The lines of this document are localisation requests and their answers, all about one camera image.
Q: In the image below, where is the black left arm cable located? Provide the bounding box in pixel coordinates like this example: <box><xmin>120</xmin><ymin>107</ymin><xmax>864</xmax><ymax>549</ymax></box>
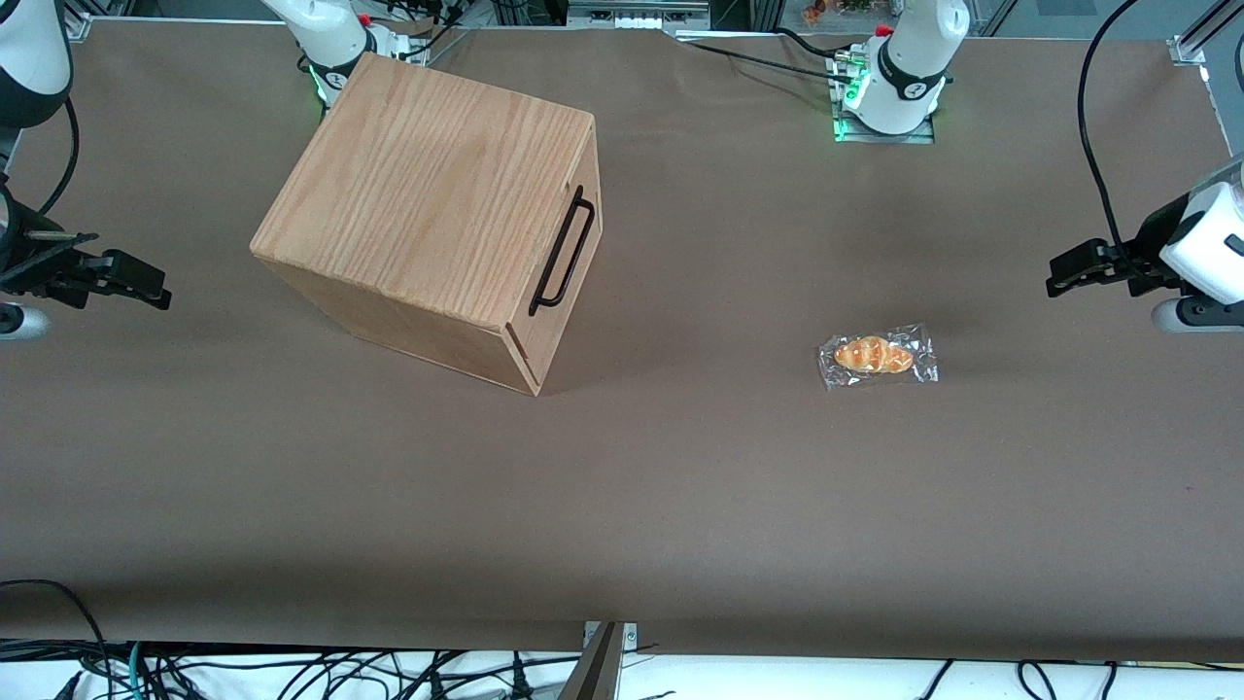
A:
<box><xmin>1076</xmin><ymin>0</ymin><xmax>1143</xmax><ymax>278</ymax></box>

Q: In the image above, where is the aluminium frame profile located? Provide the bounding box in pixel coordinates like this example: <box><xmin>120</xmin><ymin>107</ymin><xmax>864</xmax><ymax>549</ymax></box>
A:
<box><xmin>1169</xmin><ymin>0</ymin><xmax>1244</xmax><ymax>67</ymax></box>

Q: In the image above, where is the black metal drawer handle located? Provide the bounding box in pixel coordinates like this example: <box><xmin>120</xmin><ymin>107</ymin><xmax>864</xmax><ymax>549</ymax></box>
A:
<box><xmin>528</xmin><ymin>185</ymin><xmax>597</xmax><ymax>318</ymax></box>

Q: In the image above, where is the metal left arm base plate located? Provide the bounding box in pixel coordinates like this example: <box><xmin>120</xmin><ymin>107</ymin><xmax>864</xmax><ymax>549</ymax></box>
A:
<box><xmin>829</xmin><ymin>51</ymin><xmax>937</xmax><ymax>146</ymax></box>

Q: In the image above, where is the plastic wrapped bread roll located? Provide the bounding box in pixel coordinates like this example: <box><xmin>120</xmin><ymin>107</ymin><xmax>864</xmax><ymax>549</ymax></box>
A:
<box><xmin>817</xmin><ymin>322</ymin><xmax>941</xmax><ymax>392</ymax></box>

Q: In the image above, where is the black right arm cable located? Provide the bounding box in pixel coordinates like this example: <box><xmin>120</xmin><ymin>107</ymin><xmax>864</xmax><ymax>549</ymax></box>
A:
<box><xmin>37</xmin><ymin>95</ymin><xmax>82</xmax><ymax>218</ymax></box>

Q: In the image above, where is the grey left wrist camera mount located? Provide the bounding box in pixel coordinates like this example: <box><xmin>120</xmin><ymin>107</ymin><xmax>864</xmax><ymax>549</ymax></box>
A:
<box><xmin>1151</xmin><ymin>296</ymin><xmax>1244</xmax><ymax>334</ymax></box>

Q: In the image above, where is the short black table cable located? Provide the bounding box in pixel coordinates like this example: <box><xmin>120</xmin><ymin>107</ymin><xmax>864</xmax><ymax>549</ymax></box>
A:
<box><xmin>775</xmin><ymin>26</ymin><xmax>858</xmax><ymax>59</ymax></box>

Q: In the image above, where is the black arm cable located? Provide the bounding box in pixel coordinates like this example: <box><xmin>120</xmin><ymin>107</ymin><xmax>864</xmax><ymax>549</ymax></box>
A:
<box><xmin>1076</xmin><ymin>0</ymin><xmax>1143</xmax><ymax>278</ymax></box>
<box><xmin>37</xmin><ymin>95</ymin><xmax>82</xmax><ymax>218</ymax></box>

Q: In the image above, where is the long black table cable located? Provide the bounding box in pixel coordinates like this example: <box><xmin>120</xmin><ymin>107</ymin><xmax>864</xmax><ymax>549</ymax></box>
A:
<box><xmin>677</xmin><ymin>35</ymin><xmax>848</xmax><ymax>83</ymax></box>

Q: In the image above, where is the wooden drawer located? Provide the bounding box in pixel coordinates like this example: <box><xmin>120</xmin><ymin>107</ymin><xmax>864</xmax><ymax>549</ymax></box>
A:
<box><xmin>505</xmin><ymin>114</ymin><xmax>605</xmax><ymax>368</ymax></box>

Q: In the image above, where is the wooden drawer cabinet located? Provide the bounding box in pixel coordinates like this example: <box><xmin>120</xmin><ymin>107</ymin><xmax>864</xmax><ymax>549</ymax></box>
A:
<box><xmin>250</xmin><ymin>52</ymin><xmax>605</xmax><ymax>398</ymax></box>

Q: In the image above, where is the black looped floor cable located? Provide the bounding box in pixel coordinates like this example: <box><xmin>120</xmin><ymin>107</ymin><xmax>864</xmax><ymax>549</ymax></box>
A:
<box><xmin>0</xmin><ymin>578</ymin><xmax>111</xmax><ymax>683</ymax></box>

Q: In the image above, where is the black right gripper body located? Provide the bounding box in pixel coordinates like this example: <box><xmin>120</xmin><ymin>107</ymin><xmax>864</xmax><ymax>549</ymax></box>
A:
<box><xmin>0</xmin><ymin>185</ymin><xmax>104</xmax><ymax>311</ymax></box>

